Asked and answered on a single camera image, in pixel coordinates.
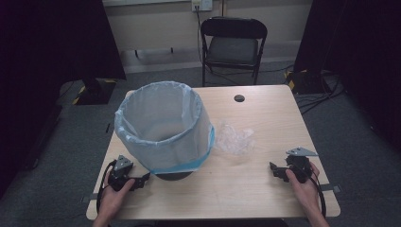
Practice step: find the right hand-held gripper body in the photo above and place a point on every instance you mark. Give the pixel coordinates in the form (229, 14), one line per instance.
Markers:
(299, 165)

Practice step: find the crumpled clear plastic wrap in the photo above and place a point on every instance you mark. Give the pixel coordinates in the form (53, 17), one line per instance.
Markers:
(235, 138)

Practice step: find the black folding chair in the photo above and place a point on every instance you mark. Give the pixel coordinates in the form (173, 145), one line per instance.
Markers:
(233, 47)

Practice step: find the person's left hand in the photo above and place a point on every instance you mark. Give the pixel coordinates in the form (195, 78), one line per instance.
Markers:
(110, 200)

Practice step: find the white wall socket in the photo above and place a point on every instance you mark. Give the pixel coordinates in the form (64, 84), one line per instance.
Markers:
(203, 4)

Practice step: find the person's right hand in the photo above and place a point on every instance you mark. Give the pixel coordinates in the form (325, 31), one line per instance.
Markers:
(307, 195)

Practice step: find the black stand base striped tape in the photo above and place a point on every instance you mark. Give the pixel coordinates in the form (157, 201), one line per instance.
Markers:
(94, 91)
(307, 82)

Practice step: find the bin with blue liner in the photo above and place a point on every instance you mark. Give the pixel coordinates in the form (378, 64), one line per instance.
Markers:
(164, 148)

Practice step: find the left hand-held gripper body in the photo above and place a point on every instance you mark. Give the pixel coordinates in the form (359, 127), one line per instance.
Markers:
(121, 175)

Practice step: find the black curtain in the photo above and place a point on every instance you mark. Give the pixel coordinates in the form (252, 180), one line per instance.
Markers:
(47, 63)
(362, 56)

